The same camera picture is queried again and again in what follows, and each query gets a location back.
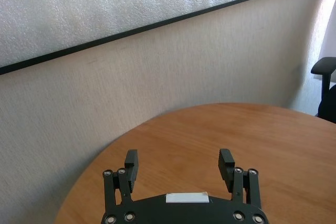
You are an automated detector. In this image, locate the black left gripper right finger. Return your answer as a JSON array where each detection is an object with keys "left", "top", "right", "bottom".
[{"left": 217, "top": 148, "right": 263, "bottom": 209}]

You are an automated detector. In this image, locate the black office chair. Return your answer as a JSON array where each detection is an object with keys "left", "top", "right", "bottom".
[{"left": 310, "top": 56, "right": 336, "bottom": 125}]

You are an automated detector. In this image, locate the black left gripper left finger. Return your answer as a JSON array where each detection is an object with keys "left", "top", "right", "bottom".
[{"left": 102, "top": 149, "right": 139, "bottom": 215}]

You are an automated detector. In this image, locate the black wall rail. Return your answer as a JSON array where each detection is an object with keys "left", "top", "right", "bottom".
[{"left": 0, "top": 0, "right": 336, "bottom": 76}]

